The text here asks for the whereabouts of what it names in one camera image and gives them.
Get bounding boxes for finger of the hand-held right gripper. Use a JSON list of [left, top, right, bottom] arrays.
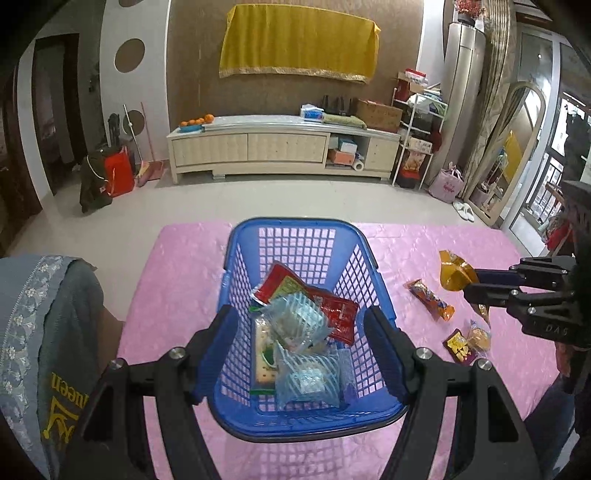
[[475, 256, 575, 289], [462, 285, 573, 315]]

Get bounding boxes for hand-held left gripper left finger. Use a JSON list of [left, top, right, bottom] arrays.
[[60, 305, 240, 480]]

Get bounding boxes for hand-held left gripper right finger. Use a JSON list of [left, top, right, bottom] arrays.
[[364, 305, 543, 480]]

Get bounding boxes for yellow snack packet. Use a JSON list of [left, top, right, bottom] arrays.
[[438, 250, 491, 326]]

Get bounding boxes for green white cracker packet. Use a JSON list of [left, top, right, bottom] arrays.
[[252, 318, 280, 395]]

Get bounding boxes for red snack packet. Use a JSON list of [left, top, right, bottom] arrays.
[[252, 262, 360, 347]]

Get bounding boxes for light blue striped packet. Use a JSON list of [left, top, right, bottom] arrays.
[[274, 344, 354, 411], [252, 288, 338, 354]]

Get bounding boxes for blue plastic basket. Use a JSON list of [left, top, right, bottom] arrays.
[[205, 218, 409, 444]]

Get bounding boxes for clear sandwich cake packet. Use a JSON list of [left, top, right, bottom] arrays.
[[464, 319, 492, 358]]

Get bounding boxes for orange snack bar packet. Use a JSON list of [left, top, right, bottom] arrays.
[[407, 278, 455, 321]]

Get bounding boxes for purple snack packet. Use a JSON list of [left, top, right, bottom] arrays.
[[443, 329, 476, 365]]

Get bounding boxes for red hanging clothes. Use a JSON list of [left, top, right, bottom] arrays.
[[545, 222, 575, 254]]

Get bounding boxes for pink tablecloth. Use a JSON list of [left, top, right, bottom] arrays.
[[115, 222, 561, 480]]

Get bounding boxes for person's dark trousers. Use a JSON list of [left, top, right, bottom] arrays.
[[526, 355, 591, 480]]

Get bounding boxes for pink bag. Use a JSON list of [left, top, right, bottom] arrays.
[[428, 162, 465, 203]]

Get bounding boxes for arched standing mirror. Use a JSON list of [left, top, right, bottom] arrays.
[[468, 82, 548, 227]]

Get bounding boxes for red yellow snack bag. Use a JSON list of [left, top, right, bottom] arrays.
[[401, 150, 428, 178]]

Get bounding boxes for white metal rack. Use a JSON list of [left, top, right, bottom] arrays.
[[390, 69, 448, 190]]

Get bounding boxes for tall standing air conditioner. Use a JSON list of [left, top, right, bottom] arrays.
[[443, 21, 488, 185]]

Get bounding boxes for grey printed cloth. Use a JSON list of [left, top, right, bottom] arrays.
[[0, 254, 125, 480]]

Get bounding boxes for pink broom with dustpan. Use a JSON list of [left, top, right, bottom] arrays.
[[135, 102, 164, 188]]

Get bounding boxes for patterned beige curtain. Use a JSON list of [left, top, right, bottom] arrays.
[[462, 0, 515, 199]]

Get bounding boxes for black bag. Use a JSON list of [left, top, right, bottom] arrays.
[[78, 150, 114, 214]]

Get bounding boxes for cream low cabinet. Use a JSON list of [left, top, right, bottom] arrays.
[[166, 114, 402, 186]]

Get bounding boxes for green cushion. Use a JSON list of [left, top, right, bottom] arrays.
[[322, 113, 368, 130]]

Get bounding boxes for plate of oranges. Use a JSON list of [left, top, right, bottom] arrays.
[[179, 114, 215, 133]]

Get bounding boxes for row of dark bottles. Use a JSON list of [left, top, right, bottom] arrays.
[[322, 95, 354, 115]]

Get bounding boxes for white mop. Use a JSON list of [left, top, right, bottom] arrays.
[[122, 104, 139, 176]]

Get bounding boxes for red flowers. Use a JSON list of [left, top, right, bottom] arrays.
[[455, 0, 485, 24]]

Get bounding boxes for dark wooden door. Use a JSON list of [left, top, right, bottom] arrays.
[[30, 34, 88, 195]]

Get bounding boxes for yellow wall cloth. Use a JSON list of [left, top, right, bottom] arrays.
[[218, 4, 382, 85]]

